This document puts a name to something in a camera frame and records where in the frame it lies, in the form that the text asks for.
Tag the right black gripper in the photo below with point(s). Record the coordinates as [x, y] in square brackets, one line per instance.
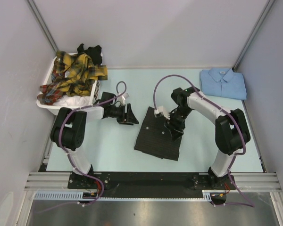
[174, 127]

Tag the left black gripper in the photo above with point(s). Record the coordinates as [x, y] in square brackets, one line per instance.
[131, 119]

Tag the dark pinstriped long sleeve shirt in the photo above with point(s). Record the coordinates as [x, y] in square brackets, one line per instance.
[155, 139]

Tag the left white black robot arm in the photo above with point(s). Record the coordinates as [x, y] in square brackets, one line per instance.
[69, 127]

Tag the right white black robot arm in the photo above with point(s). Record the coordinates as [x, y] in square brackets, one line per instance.
[231, 130]

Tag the folded light blue shirt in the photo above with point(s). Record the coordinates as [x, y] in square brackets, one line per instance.
[223, 82]

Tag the white garment in basket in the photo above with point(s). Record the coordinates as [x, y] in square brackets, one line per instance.
[72, 101]

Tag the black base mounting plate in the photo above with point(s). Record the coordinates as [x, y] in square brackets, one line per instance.
[148, 185]

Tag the yellow plaid flannel shirt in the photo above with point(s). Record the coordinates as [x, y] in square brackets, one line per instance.
[72, 75]

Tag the black garment in basket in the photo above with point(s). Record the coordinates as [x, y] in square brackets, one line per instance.
[95, 53]

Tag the white plastic laundry basket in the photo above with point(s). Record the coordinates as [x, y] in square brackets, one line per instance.
[55, 109]

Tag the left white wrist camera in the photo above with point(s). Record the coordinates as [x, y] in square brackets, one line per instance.
[123, 98]

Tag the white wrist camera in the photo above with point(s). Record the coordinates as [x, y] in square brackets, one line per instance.
[161, 112]
[123, 98]

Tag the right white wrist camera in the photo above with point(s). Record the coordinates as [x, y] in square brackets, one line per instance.
[161, 112]

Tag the light blue slotted cable duct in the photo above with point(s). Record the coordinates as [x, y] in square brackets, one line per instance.
[79, 196]

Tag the right aluminium corner post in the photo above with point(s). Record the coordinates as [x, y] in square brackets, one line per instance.
[254, 32]

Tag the aluminium corner post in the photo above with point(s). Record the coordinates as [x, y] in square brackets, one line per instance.
[254, 32]
[42, 24]

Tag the aluminium frame rail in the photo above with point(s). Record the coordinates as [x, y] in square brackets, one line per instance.
[59, 181]

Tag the left aluminium corner post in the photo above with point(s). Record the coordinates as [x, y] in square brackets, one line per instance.
[42, 24]

